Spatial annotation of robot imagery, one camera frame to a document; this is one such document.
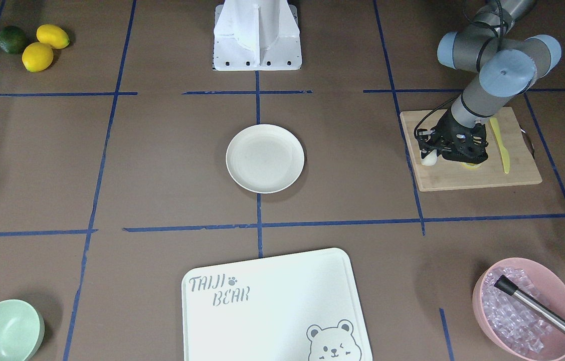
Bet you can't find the green lime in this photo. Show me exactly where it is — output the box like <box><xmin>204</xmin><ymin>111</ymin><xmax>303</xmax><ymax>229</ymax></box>
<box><xmin>0</xmin><ymin>26</ymin><xmax>29</xmax><ymax>54</ymax></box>

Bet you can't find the cream bear tray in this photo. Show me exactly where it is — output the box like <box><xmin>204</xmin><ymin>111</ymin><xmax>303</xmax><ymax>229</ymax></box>
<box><xmin>181</xmin><ymin>248</ymin><xmax>372</xmax><ymax>360</ymax></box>

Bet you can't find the beige plate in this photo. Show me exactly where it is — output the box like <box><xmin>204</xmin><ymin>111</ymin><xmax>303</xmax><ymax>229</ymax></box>
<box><xmin>225</xmin><ymin>124</ymin><xmax>305</xmax><ymax>194</ymax></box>

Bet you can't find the yellow plastic knife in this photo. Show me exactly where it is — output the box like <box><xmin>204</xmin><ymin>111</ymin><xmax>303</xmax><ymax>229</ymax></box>
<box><xmin>489</xmin><ymin>117</ymin><xmax>511</xmax><ymax>174</ymax></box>

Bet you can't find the green bowl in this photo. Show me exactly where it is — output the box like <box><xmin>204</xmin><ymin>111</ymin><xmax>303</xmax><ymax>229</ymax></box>
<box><xmin>0</xmin><ymin>299</ymin><xmax>45</xmax><ymax>360</ymax></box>

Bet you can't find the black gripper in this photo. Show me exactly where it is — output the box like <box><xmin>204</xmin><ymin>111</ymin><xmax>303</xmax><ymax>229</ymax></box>
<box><xmin>417</xmin><ymin>109</ymin><xmax>488</xmax><ymax>164</ymax></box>

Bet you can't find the white pillar with base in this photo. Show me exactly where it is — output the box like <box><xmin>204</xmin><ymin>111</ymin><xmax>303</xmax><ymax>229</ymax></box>
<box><xmin>212</xmin><ymin>1</ymin><xmax>303</xmax><ymax>71</ymax></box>

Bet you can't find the pink bowl with ice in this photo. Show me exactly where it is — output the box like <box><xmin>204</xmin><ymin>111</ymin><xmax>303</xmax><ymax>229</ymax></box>
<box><xmin>472</xmin><ymin>258</ymin><xmax>565</xmax><ymax>360</ymax></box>

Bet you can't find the bamboo cutting board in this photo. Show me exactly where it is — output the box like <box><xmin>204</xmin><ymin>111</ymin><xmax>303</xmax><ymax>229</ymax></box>
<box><xmin>401</xmin><ymin>107</ymin><xmax>542</xmax><ymax>192</ymax></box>

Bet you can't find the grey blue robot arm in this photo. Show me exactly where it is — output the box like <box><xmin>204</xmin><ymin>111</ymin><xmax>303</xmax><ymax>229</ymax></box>
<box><xmin>414</xmin><ymin>1</ymin><xmax>562</xmax><ymax>166</ymax></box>

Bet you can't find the yellow lemon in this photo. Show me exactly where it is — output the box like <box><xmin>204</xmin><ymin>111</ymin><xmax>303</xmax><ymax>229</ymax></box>
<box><xmin>22</xmin><ymin>43</ymin><xmax>55</xmax><ymax>73</ymax></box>
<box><xmin>36</xmin><ymin>24</ymin><xmax>71</xmax><ymax>50</ymax></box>

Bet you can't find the metal black-tipped scoop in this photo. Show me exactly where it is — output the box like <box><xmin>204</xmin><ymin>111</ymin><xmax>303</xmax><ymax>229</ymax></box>
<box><xmin>494</xmin><ymin>276</ymin><xmax>565</xmax><ymax>334</ymax></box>

